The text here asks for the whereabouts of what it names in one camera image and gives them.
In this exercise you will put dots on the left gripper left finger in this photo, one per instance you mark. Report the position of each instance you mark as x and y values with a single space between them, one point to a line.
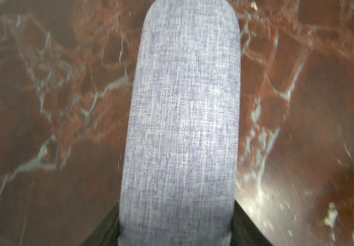
107 232

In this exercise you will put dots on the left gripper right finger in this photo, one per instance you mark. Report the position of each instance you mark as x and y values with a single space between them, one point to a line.
244 231

